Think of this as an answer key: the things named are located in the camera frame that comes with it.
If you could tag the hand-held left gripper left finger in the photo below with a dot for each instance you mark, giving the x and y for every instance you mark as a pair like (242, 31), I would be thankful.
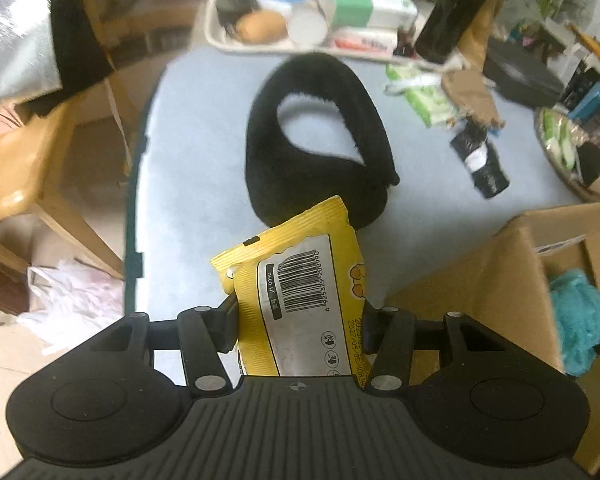
(227, 327)

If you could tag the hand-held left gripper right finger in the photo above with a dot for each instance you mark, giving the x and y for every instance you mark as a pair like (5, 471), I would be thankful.
(372, 325)

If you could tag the yellow snack packet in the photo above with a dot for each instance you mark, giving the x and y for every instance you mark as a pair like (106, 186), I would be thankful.
(300, 280)

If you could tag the brown cardboard box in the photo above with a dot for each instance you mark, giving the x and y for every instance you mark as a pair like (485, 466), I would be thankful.
(480, 280)

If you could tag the black fleece earmuff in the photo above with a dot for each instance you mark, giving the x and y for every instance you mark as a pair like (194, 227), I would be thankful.
(265, 170)

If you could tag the teal fluffy cloth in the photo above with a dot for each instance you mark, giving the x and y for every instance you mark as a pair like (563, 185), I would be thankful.
(577, 320)

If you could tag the crumpled white plastic bag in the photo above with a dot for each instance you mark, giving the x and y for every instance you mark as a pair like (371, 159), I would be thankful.
(70, 300)

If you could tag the small black foil packet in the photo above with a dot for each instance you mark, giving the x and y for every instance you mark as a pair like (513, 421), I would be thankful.
(490, 175)

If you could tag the green wipes packet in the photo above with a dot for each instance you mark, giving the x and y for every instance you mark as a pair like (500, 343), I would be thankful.
(430, 105)

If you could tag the woven basket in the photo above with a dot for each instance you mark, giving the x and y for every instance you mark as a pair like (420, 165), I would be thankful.
(562, 165)

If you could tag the white green crumpled wrapper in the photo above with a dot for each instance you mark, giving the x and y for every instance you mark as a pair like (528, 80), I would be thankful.
(407, 75)

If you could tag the torn brown cardboard piece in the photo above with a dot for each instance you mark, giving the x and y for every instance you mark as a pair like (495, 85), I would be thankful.
(472, 92)

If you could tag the wooden chair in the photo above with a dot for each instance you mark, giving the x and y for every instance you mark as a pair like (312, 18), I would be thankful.
(10, 180)

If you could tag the black round pouch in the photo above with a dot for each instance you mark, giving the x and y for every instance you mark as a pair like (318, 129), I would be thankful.
(590, 162)

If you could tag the long white tray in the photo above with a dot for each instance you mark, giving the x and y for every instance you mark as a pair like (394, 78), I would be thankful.
(220, 42)

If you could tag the flat white printed box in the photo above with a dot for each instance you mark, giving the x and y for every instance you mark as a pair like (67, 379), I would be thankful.
(365, 40)

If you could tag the dark grey zip case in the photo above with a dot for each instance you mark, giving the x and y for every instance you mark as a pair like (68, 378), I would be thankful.
(525, 72)

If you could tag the brown round lump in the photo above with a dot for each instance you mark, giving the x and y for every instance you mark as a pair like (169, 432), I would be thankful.
(260, 25)

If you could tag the white capped bottle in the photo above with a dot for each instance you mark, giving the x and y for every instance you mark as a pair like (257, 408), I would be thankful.
(307, 27)

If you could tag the blue carton box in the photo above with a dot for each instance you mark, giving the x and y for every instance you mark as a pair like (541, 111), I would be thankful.
(592, 101)

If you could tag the brown paper bag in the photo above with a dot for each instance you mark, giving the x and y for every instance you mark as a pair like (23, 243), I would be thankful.
(482, 30)

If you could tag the black hanging cloth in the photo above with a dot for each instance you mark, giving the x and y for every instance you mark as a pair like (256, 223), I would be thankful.
(75, 50)

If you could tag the small black pouch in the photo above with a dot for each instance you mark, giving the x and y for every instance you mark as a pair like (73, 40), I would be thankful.
(235, 6)

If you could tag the green white tissue box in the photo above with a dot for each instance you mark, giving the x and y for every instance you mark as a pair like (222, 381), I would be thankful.
(350, 2)

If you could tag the black thermos bottle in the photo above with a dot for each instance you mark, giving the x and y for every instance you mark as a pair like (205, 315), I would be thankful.
(452, 10)

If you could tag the yellow flat packet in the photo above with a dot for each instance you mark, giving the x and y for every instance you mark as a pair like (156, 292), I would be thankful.
(587, 41)

